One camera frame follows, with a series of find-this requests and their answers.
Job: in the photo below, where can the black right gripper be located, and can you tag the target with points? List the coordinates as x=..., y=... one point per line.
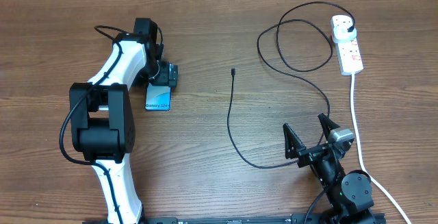
x=295, y=148

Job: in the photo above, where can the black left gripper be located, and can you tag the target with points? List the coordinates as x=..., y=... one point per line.
x=164, y=77

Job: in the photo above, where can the blue Galaxy smartphone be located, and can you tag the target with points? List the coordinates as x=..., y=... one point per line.
x=158, y=98

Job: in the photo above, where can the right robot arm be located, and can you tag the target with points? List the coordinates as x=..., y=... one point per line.
x=345, y=197

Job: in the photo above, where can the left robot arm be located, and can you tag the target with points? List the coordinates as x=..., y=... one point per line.
x=99, y=129

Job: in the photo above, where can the white charger plug adapter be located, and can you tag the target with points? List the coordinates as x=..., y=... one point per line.
x=340, y=33

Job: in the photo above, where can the white power strip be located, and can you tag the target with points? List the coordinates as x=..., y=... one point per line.
x=348, y=53

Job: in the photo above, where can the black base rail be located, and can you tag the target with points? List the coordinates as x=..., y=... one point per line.
x=292, y=219

